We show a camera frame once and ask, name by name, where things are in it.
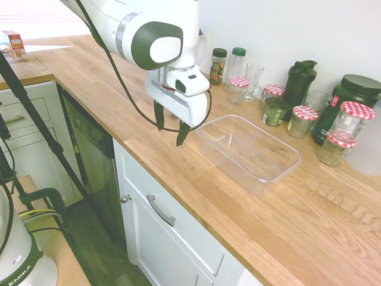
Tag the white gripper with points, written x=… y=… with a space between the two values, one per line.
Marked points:
x=181 y=108

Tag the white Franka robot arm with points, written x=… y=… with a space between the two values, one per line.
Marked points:
x=104 y=18

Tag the clear plastic rectangular container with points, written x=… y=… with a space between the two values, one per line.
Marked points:
x=250 y=155

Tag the spice jar dark green lid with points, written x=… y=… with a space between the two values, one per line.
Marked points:
x=218 y=68

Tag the glass jar red checked lid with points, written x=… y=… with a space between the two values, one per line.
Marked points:
x=237 y=90
x=302 y=122
x=334 y=152
x=272 y=92

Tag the silver cabinet knob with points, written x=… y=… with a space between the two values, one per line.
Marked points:
x=126 y=198

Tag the stainless steel dishwasher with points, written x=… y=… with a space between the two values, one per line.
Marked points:
x=89 y=155

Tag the clear bottle green cap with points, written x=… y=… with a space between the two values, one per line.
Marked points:
x=237 y=64

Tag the tall clear drinking glass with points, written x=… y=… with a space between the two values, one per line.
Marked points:
x=253 y=83

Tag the jar with green contents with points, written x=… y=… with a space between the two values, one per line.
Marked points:
x=275 y=113

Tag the white kitchen cabinet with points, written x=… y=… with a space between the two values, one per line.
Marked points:
x=166 y=247

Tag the white drawer cabinet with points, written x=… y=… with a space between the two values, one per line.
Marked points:
x=41 y=143

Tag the black shaker bottle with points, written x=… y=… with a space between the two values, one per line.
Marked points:
x=299 y=86

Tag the dark green clamp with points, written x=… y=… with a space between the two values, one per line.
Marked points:
x=50 y=193

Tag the clear glass tumbler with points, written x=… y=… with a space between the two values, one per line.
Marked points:
x=317 y=99

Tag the orange and white carton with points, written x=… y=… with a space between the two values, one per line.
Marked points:
x=16 y=44

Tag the tall jar red checked lid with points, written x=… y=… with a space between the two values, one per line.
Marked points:
x=354 y=117

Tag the large black supplement tub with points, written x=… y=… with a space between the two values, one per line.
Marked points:
x=354 y=89

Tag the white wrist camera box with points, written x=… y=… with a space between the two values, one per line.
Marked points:
x=190 y=85

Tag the black camera tripod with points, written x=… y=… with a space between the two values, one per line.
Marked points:
x=29 y=104

